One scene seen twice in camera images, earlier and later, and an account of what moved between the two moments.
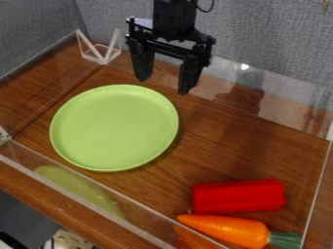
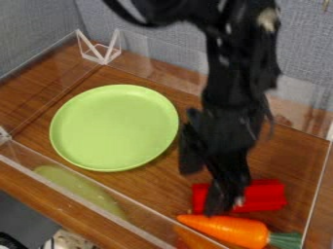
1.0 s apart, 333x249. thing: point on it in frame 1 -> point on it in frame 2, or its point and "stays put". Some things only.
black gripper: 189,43 -> 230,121
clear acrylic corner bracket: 101,53 stays put
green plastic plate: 114,128 stays put
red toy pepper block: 238,195 stays put
